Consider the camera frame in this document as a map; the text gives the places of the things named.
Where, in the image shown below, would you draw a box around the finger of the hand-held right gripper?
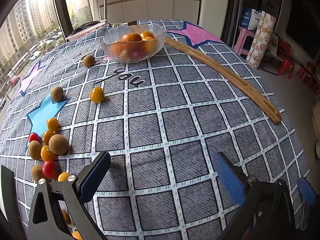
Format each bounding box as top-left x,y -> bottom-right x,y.
297,177 -> 317,208

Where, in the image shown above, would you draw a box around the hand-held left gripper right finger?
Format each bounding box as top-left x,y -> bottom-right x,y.
212,151 -> 297,240

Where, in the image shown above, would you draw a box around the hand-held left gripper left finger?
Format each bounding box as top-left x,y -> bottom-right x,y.
27,151 -> 112,240

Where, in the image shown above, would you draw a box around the brown longan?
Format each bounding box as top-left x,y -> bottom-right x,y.
27,140 -> 42,160
50,87 -> 65,103
48,134 -> 69,155
82,55 -> 96,68
31,164 -> 45,183

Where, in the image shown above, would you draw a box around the grey checked star blanket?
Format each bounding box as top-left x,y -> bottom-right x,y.
0,19 -> 313,240

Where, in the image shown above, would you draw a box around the curved wooden stick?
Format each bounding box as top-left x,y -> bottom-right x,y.
164,37 -> 282,125

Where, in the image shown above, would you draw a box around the red boxes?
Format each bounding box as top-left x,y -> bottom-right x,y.
296,65 -> 320,93

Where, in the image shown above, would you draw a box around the red plastic stool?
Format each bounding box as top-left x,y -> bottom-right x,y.
279,55 -> 295,77

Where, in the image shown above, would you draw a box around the long white bus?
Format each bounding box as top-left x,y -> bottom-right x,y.
7,52 -> 30,77

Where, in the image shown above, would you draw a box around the pink plastic stool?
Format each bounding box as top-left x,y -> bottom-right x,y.
234,27 -> 257,55

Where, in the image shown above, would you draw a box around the clear glass bowl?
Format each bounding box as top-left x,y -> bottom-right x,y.
99,24 -> 167,64

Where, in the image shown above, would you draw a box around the pink plastic basin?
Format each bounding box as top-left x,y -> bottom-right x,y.
71,20 -> 111,36

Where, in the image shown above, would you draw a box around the white shopping bag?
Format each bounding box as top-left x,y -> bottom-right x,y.
240,6 -> 262,30

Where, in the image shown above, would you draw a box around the apartment buildings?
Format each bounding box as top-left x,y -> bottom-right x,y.
0,0 -> 60,68

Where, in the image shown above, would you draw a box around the dark window frame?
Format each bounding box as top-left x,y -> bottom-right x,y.
51,0 -> 75,42

